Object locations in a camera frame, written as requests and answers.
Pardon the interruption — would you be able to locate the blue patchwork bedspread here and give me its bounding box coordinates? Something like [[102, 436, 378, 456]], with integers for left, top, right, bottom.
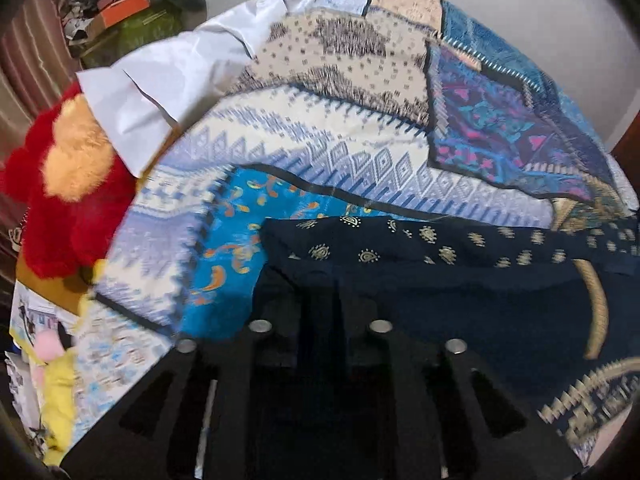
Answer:
[[72, 0, 639, 441]]

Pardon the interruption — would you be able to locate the red striped curtain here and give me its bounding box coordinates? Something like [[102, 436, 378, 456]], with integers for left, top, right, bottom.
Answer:
[[1, 0, 79, 158]]

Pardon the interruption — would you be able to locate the orange shoe box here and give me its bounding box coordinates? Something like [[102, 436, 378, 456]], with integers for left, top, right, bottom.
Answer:
[[99, 0, 151, 28]]

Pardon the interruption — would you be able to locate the white pillow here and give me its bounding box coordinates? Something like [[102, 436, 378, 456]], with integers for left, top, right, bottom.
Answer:
[[75, 0, 317, 179]]

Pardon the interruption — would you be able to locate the red plush toy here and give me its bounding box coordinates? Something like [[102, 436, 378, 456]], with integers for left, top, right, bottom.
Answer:
[[1, 82, 137, 278]]

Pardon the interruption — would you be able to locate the navy patterned hooded garment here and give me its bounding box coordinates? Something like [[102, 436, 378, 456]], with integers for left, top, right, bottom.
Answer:
[[253, 216, 639, 465]]

